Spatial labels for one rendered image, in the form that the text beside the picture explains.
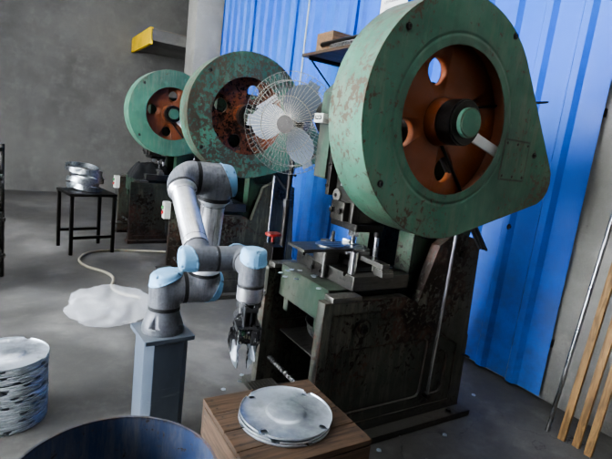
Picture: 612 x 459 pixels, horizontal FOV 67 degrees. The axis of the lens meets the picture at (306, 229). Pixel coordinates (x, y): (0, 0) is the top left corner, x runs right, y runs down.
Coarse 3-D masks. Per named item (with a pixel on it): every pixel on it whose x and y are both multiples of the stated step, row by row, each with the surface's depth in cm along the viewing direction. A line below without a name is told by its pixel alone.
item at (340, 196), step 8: (336, 184) 205; (336, 192) 203; (344, 192) 199; (336, 200) 199; (344, 200) 199; (336, 208) 199; (344, 208) 195; (352, 208) 195; (336, 216) 199; (344, 216) 196; (352, 216) 195; (360, 216) 197
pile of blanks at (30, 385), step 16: (32, 368) 174; (0, 384) 167; (16, 384) 172; (32, 384) 176; (48, 384) 188; (0, 400) 169; (16, 400) 172; (32, 400) 177; (0, 416) 170; (16, 416) 174; (32, 416) 180; (0, 432) 171; (16, 432) 174
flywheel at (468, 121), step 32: (448, 64) 161; (480, 64) 169; (416, 96) 157; (448, 96) 164; (480, 96) 173; (416, 128) 160; (448, 128) 153; (480, 128) 177; (416, 160) 163; (480, 160) 180; (448, 192) 175
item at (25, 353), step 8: (0, 344) 186; (8, 344) 187; (16, 344) 187; (24, 344) 188; (32, 344) 189; (40, 344) 190; (0, 352) 178; (8, 352) 179; (16, 352) 180; (24, 352) 181; (32, 352) 183; (40, 352) 183; (48, 352) 184; (0, 360) 174; (8, 360) 175; (16, 360) 176; (24, 360) 177; (32, 360) 177; (40, 360) 177; (0, 368) 169; (8, 368) 170; (16, 368) 169
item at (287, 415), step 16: (256, 400) 150; (272, 400) 151; (288, 400) 151; (304, 400) 153; (320, 400) 154; (256, 416) 141; (272, 416) 141; (288, 416) 142; (304, 416) 143; (320, 416) 145; (256, 432) 133; (272, 432) 134; (288, 432) 135; (304, 432) 136; (320, 432) 137
